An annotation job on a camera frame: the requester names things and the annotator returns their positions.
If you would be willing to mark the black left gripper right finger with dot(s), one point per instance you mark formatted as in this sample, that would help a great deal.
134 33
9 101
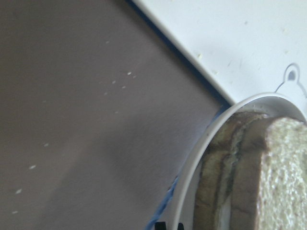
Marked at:
180 226

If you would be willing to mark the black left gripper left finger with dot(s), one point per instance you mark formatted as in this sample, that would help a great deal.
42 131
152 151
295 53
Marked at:
160 225

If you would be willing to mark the bread slice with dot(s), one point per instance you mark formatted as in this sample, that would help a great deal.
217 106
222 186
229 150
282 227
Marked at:
270 181

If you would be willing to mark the white round plate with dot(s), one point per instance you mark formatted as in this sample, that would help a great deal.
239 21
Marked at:
182 203

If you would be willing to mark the white bear tray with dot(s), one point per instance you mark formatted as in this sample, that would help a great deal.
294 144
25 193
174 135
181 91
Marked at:
242 47

